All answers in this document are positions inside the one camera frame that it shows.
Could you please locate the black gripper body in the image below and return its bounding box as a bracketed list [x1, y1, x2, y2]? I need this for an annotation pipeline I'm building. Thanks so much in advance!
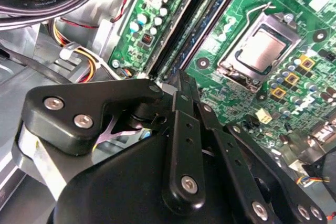
[46, 113, 329, 224]

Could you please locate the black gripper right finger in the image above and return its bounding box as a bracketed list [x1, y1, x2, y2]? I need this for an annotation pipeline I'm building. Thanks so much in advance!
[187, 76, 329, 224]

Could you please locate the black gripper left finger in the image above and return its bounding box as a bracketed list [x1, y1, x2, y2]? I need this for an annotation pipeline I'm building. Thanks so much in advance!
[12, 69, 207, 210]

